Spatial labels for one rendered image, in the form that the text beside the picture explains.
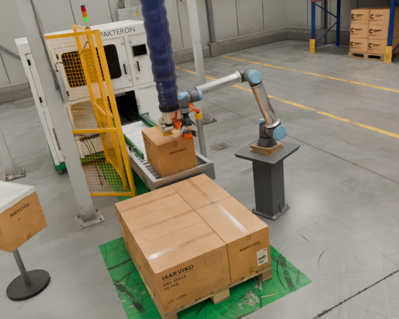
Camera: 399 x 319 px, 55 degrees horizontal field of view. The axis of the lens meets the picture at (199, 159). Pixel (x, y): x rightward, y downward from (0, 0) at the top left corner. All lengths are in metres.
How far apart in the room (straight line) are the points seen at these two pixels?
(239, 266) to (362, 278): 1.05
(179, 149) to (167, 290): 1.60
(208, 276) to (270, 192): 1.35
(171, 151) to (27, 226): 1.55
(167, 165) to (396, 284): 2.35
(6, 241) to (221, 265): 1.74
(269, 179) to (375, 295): 1.45
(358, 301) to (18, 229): 2.80
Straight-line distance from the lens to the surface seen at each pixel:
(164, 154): 4.00
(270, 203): 4.18
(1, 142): 6.54
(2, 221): 3.42
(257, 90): 3.56
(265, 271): 3.46
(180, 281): 3.05
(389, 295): 3.52
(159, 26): 3.64
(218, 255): 3.08
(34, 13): 4.13
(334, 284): 3.53
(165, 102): 3.78
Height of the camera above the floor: 2.41
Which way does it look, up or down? 25 degrees down
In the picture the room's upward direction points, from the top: 8 degrees counter-clockwise
